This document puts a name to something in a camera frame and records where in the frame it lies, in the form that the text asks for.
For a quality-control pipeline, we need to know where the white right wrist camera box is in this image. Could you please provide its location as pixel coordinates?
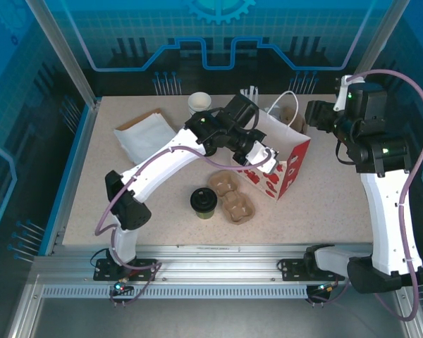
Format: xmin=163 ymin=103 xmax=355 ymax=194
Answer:
xmin=333 ymin=75 xmax=355 ymax=113

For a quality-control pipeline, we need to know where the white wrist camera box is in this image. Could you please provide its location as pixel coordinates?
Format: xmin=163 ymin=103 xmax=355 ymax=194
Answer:
xmin=333 ymin=75 xmax=355 ymax=113
xmin=249 ymin=139 xmax=280 ymax=176

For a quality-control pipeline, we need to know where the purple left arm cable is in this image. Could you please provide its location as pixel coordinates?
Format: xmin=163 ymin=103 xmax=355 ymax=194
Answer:
xmin=94 ymin=146 xmax=274 ymax=307

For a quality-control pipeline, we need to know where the brown pulp cup carrier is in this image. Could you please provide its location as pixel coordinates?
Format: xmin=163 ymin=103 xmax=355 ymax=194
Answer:
xmin=207 ymin=171 xmax=257 ymax=223

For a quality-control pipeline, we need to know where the small LED connector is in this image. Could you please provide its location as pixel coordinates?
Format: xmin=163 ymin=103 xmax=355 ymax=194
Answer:
xmin=312 ymin=281 xmax=339 ymax=295
xmin=111 ymin=280 xmax=133 ymax=295

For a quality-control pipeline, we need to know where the white paper napkin bag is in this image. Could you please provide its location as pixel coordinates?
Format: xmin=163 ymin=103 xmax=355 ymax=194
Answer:
xmin=113 ymin=111 xmax=179 ymax=165

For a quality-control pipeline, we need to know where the brown paper sheet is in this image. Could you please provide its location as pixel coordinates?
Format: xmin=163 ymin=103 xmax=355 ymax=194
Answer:
xmin=116 ymin=108 xmax=166 ymax=132

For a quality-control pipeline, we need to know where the white red-printed paper bag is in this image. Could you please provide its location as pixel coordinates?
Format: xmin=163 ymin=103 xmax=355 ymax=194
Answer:
xmin=232 ymin=90 xmax=312 ymax=202

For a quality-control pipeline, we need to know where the aluminium table rail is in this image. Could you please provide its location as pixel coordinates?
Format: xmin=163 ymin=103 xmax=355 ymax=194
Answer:
xmin=31 ymin=242 xmax=374 ymax=287

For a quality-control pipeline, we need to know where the brown pulp carrier stack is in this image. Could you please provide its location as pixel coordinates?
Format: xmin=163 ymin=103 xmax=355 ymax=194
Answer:
xmin=280 ymin=105 xmax=309 ymax=135

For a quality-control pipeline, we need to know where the aluminium frame post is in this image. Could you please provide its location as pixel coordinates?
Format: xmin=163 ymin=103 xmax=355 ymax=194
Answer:
xmin=24 ymin=0 xmax=102 ymax=108
xmin=352 ymin=0 xmax=414 ymax=80

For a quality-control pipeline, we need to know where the lidded green coffee cup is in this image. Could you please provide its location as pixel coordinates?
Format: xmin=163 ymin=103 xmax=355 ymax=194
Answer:
xmin=190 ymin=187 xmax=218 ymax=221

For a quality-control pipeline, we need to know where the white straws bundle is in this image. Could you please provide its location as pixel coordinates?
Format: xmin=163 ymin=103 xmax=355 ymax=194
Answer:
xmin=240 ymin=85 xmax=261 ymax=105

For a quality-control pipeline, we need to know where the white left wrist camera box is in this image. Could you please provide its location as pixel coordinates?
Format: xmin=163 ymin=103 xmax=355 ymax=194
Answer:
xmin=249 ymin=139 xmax=280 ymax=176

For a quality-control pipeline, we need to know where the slotted grey cable duct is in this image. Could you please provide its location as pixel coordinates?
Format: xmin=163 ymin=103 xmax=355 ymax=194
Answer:
xmin=42 ymin=285 xmax=313 ymax=300

